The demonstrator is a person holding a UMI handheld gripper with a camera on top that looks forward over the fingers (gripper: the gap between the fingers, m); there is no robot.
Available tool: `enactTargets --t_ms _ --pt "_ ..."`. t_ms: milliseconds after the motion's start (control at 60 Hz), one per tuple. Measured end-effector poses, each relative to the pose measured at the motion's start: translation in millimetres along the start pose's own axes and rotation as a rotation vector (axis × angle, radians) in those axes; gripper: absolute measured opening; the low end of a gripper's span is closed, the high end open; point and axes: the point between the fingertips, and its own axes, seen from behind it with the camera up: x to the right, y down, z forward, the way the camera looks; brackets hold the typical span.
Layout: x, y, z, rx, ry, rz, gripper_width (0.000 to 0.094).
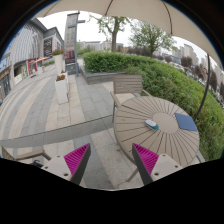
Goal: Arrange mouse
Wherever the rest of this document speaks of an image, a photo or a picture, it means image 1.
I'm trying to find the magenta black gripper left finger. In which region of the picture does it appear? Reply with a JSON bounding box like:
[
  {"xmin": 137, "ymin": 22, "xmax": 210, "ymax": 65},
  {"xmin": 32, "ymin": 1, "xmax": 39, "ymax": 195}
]
[{"xmin": 42, "ymin": 144, "xmax": 91, "ymax": 185}]

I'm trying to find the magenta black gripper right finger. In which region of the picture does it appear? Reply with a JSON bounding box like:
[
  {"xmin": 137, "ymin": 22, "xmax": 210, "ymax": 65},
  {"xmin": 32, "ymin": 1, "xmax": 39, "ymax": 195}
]
[{"xmin": 132, "ymin": 143, "xmax": 182, "ymax": 185}]

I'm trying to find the white teal computer mouse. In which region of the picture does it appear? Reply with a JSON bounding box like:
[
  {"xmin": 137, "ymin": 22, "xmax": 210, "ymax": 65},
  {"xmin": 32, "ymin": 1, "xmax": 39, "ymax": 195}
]
[{"xmin": 145, "ymin": 120, "xmax": 159, "ymax": 130}]

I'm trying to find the blue mouse pad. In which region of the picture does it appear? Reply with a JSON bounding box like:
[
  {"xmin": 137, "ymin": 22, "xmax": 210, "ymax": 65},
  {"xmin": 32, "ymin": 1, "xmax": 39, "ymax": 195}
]
[{"xmin": 175, "ymin": 113, "xmax": 197, "ymax": 131}]

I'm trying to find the round wooden slatted table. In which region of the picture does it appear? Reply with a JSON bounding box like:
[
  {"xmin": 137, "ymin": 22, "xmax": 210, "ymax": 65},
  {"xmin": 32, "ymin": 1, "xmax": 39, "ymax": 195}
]
[{"xmin": 114, "ymin": 96, "xmax": 200, "ymax": 167}]

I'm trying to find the wooden chair armrest left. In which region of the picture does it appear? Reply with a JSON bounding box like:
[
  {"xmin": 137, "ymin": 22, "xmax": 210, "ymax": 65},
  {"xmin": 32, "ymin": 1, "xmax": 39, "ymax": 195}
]
[{"xmin": 1, "ymin": 146, "xmax": 51, "ymax": 161}]

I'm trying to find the near white planter box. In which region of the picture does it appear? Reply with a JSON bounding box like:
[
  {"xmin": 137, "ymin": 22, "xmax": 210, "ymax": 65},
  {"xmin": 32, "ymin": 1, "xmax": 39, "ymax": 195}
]
[{"xmin": 55, "ymin": 74, "xmax": 69, "ymax": 104}]

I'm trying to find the white planter box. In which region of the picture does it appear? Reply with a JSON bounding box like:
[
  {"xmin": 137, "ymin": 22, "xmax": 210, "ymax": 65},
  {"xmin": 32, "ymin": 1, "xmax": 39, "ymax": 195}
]
[
  {"xmin": 52, "ymin": 49, "xmax": 64, "ymax": 74},
  {"xmin": 55, "ymin": 74, "xmax": 69, "ymax": 104}
]

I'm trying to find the wooden slatted chair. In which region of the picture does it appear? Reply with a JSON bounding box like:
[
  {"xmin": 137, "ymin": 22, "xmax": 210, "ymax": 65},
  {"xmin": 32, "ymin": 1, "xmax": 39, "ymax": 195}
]
[{"xmin": 110, "ymin": 74, "xmax": 151, "ymax": 124}]

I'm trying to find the green trimmed hedge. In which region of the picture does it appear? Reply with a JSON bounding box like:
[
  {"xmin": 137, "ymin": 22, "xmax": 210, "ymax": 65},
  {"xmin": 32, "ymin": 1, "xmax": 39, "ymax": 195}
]
[{"xmin": 83, "ymin": 51, "xmax": 224, "ymax": 161}]

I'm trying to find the dark umbrella pole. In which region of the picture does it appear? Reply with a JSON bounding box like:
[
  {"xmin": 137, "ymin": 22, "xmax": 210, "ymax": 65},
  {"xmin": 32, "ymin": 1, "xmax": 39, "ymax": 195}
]
[{"xmin": 194, "ymin": 63, "xmax": 210, "ymax": 121}]

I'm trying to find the far white planter box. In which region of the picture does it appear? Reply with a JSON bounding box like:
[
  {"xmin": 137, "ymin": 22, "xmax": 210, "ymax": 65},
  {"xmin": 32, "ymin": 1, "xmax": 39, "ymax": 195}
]
[{"xmin": 52, "ymin": 49, "xmax": 64, "ymax": 74}]

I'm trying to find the grey commercial building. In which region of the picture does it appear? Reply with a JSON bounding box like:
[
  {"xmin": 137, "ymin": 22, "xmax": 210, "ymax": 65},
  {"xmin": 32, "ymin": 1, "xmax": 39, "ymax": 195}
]
[{"xmin": 0, "ymin": 19, "xmax": 64, "ymax": 102}]

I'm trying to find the tall grey sign pylon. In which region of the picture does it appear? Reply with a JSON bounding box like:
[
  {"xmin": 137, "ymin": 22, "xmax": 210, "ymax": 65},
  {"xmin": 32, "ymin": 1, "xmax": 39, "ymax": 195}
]
[{"xmin": 64, "ymin": 12, "xmax": 84, "ymax": 75}]

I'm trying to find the right leafy tree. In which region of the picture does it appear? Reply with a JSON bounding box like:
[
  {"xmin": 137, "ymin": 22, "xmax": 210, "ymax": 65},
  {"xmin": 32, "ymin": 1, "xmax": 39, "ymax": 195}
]
[{"xmin": 130, "ymin": 21, "xmax": 176, "ymax": 56}]

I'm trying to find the beige patio umbrella canopy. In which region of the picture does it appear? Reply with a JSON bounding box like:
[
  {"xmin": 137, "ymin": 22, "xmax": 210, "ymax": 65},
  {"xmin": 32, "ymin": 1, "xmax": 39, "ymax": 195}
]
[{"xmin": 36, "ymin": 0, "xmax": 224, "ymax": 68}]

